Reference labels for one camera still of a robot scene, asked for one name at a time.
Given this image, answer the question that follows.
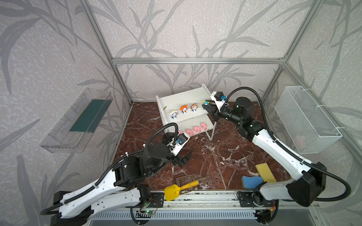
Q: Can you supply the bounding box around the orange blue cat figurine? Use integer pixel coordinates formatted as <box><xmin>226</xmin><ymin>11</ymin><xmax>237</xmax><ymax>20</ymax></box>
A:
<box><xmin>180</xmin><ymin>105</ymin><xmax>188</xmax><ymax>114</ymax></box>

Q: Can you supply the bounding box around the white blue small figurine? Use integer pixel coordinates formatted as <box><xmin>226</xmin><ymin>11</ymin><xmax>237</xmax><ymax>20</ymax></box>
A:
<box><xmin>169</xmin><ymin>110</ymin><xmax>178</xmax><ymax>119</ymax></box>

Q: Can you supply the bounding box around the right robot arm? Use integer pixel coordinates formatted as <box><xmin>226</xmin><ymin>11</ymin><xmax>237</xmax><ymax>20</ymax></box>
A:
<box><xmin>202</xmin><ymin>97</ymin><xmax>326</xmax><ymax>207</ymax></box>

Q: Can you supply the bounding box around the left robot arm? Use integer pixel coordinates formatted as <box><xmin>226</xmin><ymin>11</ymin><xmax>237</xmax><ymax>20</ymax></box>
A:
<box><xmin>50</xmin><ymin>142</ymin><xmax>192</xmax><ymax>226</ymax></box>

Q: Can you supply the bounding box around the white two-tier shelf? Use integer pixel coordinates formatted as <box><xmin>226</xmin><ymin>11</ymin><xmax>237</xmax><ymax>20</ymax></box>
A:
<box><xmin>156</xmin><ymin>84</ymin><xmax>216</xmax><ymax>140</ymax></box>

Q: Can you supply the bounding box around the brown slotted spatula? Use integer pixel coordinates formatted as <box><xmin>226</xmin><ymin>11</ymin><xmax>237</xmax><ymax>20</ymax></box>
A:
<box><xmin>176</xmin><ymin>175</ymin><xmax>211</xmax><ymax>187</ymax></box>

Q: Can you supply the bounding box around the yellow toy shovel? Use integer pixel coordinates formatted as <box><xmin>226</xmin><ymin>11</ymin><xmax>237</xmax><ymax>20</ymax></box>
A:
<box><xmin>164</xmin><ymin>180</ymin><xmax>199</xmax><ymax>202</ymax></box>

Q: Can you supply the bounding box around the green circuit board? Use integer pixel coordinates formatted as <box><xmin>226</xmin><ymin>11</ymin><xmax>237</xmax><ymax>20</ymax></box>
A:
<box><xmin>137</xmin><ymin>210</ymin><xmax>157</xmax><ymax>218</ymax></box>

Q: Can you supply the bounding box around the blue sponge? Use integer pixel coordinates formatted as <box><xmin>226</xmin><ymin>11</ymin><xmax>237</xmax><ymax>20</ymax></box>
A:
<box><xmin>242</xmin><ymin>176</ymin><xmax>264</xmax><ymax>189</ymax></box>

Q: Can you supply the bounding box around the yellow sponge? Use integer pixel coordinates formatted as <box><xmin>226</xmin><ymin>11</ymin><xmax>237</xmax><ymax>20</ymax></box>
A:
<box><xmin>255</xmin><ymin>163</ymin><xmax>277</xmax><ymax>183</ymax></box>

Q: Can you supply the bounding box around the pink toy in basket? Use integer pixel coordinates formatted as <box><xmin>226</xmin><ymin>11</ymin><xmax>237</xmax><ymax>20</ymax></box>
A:
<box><xmin>293</xmin><ymin>135</ymin><xmax>306</xmax><ymax>150</ymax></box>

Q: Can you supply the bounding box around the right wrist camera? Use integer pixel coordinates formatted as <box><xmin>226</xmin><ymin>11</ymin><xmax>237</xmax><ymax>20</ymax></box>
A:
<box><xmin>211</xmin><ymin>91</ymin><xmax>229</xmax><ymax>113</ymax></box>

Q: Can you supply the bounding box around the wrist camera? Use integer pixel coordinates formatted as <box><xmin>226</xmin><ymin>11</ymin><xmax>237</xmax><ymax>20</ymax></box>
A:
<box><xmin>162</xmin><ymin>132</ymin><xmax>190</xmax><ymax>156</ymax></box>
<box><xmin>211</xmin><ymin>91</ymin><xmax>229</xmax><ymax>113</ymax></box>

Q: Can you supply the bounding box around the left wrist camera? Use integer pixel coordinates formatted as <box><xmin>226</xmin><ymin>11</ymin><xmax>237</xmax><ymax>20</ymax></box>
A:
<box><xmin>162</xmin><ymin>132</ymin><xmax>190</xmax><ymax>156</ymax></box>

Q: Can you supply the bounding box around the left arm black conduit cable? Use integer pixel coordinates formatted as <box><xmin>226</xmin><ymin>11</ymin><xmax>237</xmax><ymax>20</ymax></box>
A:
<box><xmin>39</xmin><ymin>122</ymin><xmax>179</xmax><ymax>216</ymax></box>

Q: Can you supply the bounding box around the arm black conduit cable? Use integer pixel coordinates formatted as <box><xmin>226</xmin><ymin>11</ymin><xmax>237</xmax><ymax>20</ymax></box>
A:
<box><xmin>226</xmin><ymin>87</ymin><xmax>352</xmax><ymax>202</ymax></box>
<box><xmin>39</xmin><ymin>122</ymin><xmax>179</xmax><ymax>216</ymax></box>

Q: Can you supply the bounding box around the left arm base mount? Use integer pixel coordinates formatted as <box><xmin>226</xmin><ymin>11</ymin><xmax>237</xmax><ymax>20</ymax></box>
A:
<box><xmin>135</xmin><ymin>185</ymin><xmax>165</xmax><ymax>208</ymax></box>

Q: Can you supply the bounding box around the aluminium front rail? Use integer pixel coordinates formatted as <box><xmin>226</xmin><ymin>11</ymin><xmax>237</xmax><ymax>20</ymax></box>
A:
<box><xmin>81</xmin><ymin>190</ymin><xmax>320</xmax><ymax>211</ymax></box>

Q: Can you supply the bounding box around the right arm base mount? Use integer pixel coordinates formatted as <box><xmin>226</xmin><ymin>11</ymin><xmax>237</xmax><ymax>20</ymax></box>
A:
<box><xmin>236</xmin><ymin>191</ymin><xmax>276</xmax><ymax>209</ymax></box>

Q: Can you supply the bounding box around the white wire mesh basket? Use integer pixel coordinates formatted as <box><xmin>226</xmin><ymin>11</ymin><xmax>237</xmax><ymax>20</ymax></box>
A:
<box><xmin>274</xmin><ymin>86</ymin><xmax>342</xmax><ymax>154</ymax></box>

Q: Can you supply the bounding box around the clear plastic wall bin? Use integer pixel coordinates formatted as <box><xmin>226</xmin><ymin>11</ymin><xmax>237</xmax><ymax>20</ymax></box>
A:
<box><xmin>40</xmin><ymin>88</ymin><xmax>113</xmax><ymax>153</ymax></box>

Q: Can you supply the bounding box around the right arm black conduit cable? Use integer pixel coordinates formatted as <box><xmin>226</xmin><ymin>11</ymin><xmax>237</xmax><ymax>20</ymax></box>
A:
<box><xmin>226</xmin><ymin>87</ymin><xmax>352</xmax><ymax>202</ymax></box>

